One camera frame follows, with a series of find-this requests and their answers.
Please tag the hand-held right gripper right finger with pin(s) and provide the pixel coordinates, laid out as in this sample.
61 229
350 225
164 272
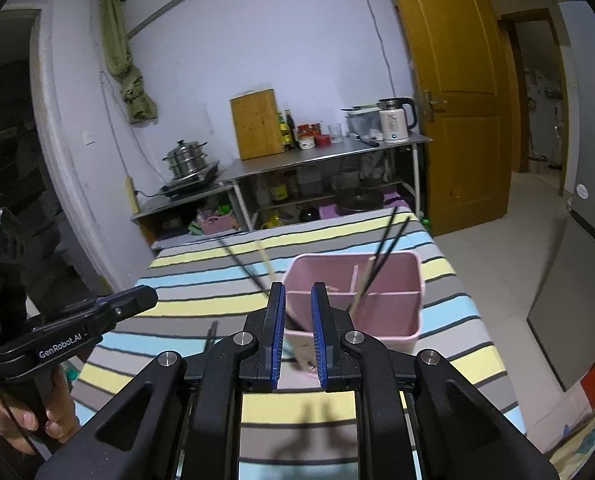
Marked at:
319 335

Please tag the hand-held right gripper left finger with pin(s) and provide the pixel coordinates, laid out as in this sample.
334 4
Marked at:
276 335

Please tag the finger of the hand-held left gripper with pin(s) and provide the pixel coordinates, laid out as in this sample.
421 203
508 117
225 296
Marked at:
132 302

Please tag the long black chopstick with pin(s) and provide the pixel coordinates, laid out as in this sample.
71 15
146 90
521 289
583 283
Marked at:
247 272
385 240
395 242
210 337

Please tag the beige wooden chopstick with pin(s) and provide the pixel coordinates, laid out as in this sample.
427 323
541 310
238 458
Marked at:
267 262
362 285

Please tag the pink plastic utensil holder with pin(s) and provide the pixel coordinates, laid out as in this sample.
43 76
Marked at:
387 310

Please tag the person's left hand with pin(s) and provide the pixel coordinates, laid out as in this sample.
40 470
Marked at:
32 417

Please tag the green capped plastic bottle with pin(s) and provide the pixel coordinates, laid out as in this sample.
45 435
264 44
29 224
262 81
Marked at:
71 375

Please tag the striped tablecloth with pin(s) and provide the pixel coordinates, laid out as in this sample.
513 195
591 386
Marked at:
202 285

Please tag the low metal counter cabinet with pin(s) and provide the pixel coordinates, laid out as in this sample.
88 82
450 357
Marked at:
177 210

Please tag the beige power strip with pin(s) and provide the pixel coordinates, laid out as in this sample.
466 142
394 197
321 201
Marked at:
131 195

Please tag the pink plastic basket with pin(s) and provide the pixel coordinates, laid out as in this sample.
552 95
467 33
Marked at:
217 222

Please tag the black induction cooker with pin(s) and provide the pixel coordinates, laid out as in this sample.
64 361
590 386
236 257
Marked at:
190 182

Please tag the black wok with lid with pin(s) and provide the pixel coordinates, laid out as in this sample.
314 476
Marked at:
360 200

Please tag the stainless steel steamer pot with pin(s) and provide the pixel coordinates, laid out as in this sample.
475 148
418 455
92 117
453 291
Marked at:
186 159

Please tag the steel shelf table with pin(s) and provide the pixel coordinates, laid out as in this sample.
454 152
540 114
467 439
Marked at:
322 152

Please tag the red lidded jars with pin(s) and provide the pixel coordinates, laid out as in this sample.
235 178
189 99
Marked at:
312 137

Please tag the dark oil bottles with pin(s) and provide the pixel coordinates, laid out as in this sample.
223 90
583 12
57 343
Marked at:
287 132

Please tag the clear drinking glass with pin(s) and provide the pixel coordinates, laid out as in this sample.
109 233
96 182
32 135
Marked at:
335 132

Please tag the wooden cutting board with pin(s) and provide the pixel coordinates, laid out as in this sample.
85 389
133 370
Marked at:
256 125

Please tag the grey storage container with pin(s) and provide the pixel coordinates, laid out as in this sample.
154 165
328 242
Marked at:
362 122

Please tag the white electric kettle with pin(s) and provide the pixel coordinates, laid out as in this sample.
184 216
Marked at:
395 122

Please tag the green hanging curtain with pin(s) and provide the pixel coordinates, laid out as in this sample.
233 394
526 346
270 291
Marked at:
127 75

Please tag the yellow wooden door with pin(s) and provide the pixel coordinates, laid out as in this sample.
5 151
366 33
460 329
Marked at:
452 85

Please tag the printed floor mat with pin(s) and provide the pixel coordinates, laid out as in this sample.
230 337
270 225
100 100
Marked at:
587 440

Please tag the grey refrigerator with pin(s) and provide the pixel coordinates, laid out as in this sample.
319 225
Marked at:
587 185

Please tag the white wall switch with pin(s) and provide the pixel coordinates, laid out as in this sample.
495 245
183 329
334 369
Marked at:
87 136

